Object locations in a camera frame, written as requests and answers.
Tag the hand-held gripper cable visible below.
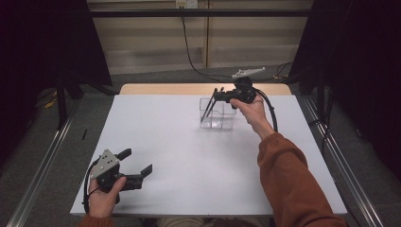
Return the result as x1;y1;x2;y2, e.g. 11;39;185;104
254;88;279;133
82;157;102;215

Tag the person's left hand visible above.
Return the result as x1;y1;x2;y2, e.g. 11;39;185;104
88;176;128;219

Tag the black curtain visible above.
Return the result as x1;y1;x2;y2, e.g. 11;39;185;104
288;0;401;178
0;0;113;165

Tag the left hand-held gripper cable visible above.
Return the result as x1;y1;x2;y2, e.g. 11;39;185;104
82;157;102;215

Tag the right hand-held gripper cable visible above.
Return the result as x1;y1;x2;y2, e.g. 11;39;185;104
254;88;279;133

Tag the black wall cable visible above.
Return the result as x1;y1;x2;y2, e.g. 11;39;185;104
181;7;285;83

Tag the grey-handled makeup brush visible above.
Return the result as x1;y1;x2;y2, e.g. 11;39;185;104
200;88;218;124

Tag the black pen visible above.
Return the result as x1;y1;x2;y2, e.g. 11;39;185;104
205;87;225;120

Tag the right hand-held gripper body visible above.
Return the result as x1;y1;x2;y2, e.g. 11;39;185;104
231;66;267;105

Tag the clear acrylic divided holder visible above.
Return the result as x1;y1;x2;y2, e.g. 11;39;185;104
199;96;237;131

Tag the white table cover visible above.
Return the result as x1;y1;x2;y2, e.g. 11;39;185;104
69;94;348;218

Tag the wooden table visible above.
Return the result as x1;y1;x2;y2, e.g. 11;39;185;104
118;82;292;96

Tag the black metal stand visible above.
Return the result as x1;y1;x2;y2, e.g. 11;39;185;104
55;70;69;131
316;67;326;122

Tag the person's right hand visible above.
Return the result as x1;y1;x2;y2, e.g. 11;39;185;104
229;94;275;140

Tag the aluminium floor rail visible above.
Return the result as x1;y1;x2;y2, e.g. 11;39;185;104
301;94;386;227
6;100;81;227

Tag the small yellow object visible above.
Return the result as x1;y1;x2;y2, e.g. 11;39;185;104
44;97;60;110

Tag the white wall socket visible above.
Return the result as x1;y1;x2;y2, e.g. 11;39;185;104
175;0;199;9

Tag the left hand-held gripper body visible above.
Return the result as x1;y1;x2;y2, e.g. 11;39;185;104
89;148;128;194

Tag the black horizontal bar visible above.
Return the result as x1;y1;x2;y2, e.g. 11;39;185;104
89;9;313;19

